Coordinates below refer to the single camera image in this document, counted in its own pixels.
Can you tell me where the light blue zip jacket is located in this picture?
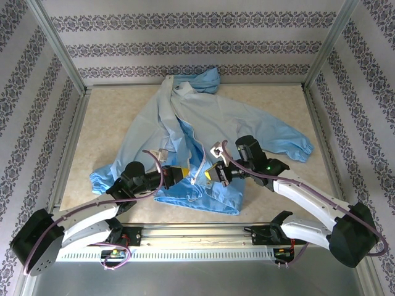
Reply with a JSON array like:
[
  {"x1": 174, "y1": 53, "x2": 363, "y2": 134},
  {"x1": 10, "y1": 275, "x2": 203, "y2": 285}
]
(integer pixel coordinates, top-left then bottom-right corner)
[{"x1": 89, "y1": 68, "x2": 315, "y2": 216}]

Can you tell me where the aluminium table side rail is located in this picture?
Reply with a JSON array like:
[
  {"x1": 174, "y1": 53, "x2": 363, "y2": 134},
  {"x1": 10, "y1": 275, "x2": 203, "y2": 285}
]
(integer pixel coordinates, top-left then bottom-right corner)
[
  {"x1": 302, "y1": 84, "x2": 348, "y2": 203},
  {"x1": 46, "y1": 88, "x2": 92, "y2": 212}
]

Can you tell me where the aluminium frame post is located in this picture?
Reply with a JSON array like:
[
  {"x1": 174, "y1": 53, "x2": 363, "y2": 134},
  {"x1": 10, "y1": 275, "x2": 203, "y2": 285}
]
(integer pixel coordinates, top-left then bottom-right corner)
[
  {"x1": 26, "y1": 0, "x2": 89, "y2": 95},
  {"x1": 304, "y1": 0, "x2": 360, "y2": 91}
]

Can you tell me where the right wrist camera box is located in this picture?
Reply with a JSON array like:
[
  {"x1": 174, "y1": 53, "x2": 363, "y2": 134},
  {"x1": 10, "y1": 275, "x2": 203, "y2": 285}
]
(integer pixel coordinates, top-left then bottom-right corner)
[{"x1": 209, "y1": 141, "x2": 225, "y2": 158}]

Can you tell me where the perforated metal cable tray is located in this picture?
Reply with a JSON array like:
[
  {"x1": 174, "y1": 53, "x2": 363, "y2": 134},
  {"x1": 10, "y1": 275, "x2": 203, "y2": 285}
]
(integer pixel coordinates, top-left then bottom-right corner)
[{"x1": 57, "y1": 245, "x2": 302, "y2": 263}]

